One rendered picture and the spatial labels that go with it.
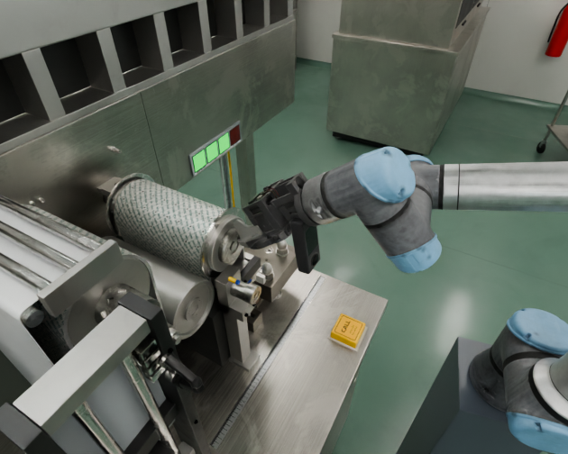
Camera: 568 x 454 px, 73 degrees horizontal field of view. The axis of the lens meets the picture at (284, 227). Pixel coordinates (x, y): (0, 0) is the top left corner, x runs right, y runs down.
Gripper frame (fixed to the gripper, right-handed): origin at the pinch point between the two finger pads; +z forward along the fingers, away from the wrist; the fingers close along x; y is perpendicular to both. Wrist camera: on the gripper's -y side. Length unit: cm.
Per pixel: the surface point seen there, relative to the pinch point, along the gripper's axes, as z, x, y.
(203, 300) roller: 9.4, 10.6, -4.8
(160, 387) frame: -4.7, 30.7, -3.9
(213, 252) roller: 1.8, 6.8, 2.6
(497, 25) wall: 26, -448, -48
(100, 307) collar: -3.4, 28.9, 9.6
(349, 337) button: 5.8, -11.7, -39.3
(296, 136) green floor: 175, -255, -19
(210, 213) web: 2.3, 1.5, 8.4
